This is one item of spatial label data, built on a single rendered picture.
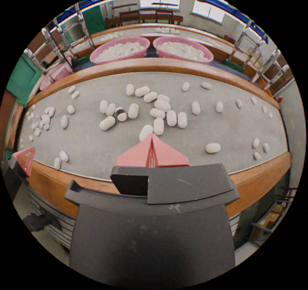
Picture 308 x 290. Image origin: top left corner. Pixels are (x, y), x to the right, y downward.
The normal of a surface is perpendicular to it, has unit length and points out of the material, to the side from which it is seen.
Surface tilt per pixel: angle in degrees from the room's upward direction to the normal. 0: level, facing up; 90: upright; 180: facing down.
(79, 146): 0
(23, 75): 90
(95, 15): 90
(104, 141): 0
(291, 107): 90
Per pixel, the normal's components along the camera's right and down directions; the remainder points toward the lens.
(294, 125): -1.00, 0.07
